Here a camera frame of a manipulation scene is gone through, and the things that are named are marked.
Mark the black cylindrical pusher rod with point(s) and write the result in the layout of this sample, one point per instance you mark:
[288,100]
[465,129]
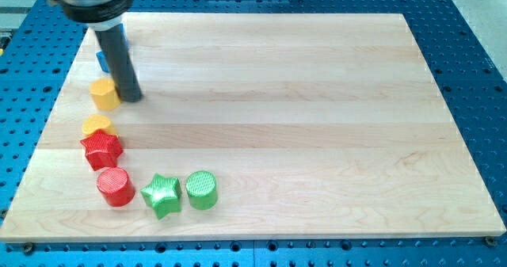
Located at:
[115,48]

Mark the red star block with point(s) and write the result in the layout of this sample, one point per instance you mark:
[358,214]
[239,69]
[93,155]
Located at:
[102,150]

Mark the green star block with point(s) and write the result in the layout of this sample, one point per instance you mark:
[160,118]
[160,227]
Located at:
[163,195]

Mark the blue block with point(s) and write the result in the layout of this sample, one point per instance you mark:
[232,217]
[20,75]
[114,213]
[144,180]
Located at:
[101,55]

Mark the yellow hexagon block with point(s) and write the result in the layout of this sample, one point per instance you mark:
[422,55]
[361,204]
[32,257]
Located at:
[104,94]

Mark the yellow heart block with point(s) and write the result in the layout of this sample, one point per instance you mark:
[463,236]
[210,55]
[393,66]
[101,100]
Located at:
[96,122]

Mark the red cylinder block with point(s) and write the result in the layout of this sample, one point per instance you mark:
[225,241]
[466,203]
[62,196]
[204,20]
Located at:
[115,186]

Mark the green cylinder block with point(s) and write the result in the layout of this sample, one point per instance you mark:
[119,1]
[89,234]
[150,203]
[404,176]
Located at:
[201,188]

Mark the wooden board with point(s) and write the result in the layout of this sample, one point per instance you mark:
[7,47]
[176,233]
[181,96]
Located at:
[314,125]

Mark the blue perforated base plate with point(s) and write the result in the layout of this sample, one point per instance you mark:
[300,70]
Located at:
[41,52]

